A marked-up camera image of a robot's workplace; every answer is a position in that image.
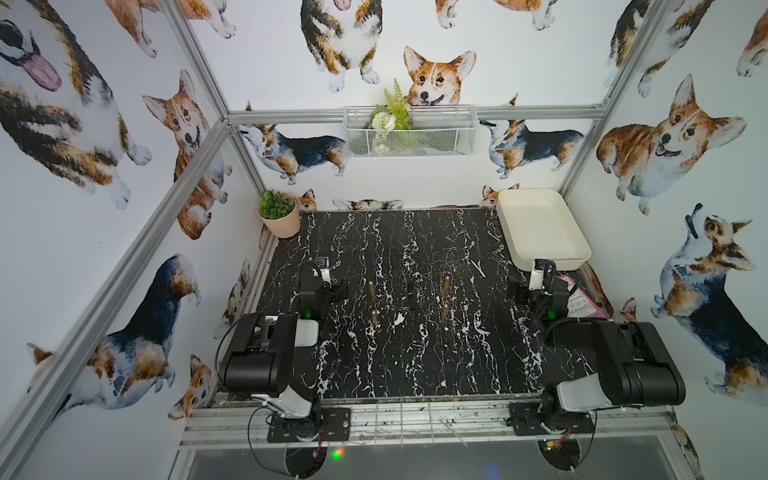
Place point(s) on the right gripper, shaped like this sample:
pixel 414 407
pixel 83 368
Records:
pixel 522 295

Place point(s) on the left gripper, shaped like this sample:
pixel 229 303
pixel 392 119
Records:
pixel 335 288

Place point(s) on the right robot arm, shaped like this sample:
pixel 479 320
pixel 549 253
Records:
pixel 633 367

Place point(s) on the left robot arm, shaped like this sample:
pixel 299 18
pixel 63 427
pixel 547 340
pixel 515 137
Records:
pixel 259 359

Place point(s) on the pink printed card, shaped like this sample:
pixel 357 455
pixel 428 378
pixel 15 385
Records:
pixel 580 305

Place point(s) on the cream rectangular tray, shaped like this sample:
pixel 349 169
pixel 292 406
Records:
pixel 538 225

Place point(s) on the potted green plant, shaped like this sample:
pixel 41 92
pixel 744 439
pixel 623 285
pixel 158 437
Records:
pixel 279 213

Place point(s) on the fern and white flower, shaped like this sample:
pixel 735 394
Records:
pixel 391 124

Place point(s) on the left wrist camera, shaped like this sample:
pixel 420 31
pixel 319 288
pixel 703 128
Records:
pixel 323 266

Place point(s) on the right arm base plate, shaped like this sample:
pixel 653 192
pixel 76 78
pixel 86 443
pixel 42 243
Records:
pixel 532 419

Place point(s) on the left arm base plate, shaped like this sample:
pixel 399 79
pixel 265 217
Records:
pixel 326 424

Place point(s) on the aluminium front rail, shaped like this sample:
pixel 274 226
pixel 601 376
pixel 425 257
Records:
pixel 368 425

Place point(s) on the white wire basket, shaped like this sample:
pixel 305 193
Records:
pixel 439 132

